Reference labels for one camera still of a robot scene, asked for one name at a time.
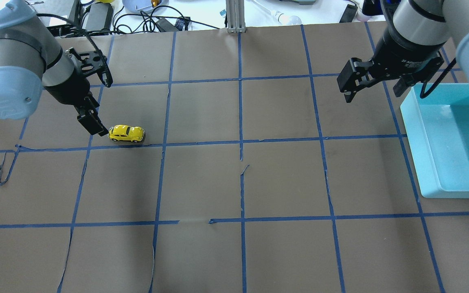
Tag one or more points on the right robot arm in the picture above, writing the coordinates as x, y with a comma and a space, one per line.
423, 40

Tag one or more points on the yellow beetle toy car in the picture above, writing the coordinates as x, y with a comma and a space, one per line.
126, 133

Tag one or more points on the blue plate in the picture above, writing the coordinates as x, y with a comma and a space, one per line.
143, 5

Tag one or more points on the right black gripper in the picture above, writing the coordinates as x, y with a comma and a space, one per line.
404, 57

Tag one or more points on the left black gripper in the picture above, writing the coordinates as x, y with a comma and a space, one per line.
68, 89

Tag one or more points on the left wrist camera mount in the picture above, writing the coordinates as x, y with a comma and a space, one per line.
89, 63

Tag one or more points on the black power adapter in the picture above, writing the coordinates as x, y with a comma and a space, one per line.
181, 24

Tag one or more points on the white light bulb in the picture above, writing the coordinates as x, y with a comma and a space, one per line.
285, 19

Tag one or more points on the aluminium frame post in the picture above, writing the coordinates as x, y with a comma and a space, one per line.
235, 16

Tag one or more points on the teal plastic bin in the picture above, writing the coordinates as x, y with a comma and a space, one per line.
438, 131

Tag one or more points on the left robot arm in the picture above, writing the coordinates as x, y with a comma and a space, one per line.
32, 60

